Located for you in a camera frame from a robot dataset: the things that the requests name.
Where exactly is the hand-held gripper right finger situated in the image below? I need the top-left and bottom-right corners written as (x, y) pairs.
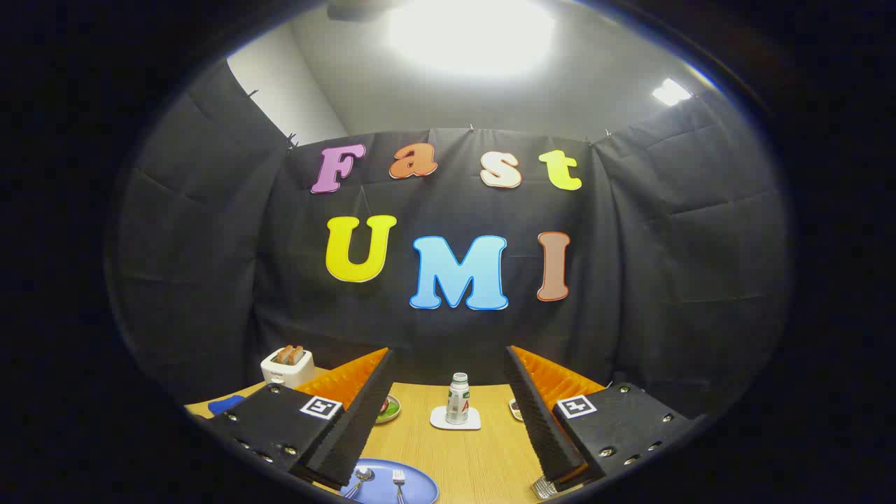
top-left (505, 345), bottom-right (694, 491)

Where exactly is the small ceiling light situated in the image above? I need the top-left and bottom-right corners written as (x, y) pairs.
top-left (652, 78), bottom-right (692, 107)

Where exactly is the white square coaster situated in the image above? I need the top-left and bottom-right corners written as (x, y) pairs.
top-left (430, 406), bottom-right (482, 431)

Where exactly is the silver drink bottle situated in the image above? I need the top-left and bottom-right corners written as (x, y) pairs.
top-left (446, 372), bottom-right (470, 425)

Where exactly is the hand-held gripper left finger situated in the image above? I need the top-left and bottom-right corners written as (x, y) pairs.
top-left (208, 348), bottom-right (396, 491)

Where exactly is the blue round plate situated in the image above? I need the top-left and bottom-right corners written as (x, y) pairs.
top-left (341, 458), bottom-right (440, 504)

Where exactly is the large ceiling light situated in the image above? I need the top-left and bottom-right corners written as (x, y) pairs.
top-left (388, 0), bottom-right (557, 74)

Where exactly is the spoon with blue checked handle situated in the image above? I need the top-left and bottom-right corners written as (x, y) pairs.
top-left (343, 468), bottom-right (375, 499)

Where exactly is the white toaster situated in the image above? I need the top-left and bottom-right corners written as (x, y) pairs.
top-left (260, 348), bottom-right (317, 389)

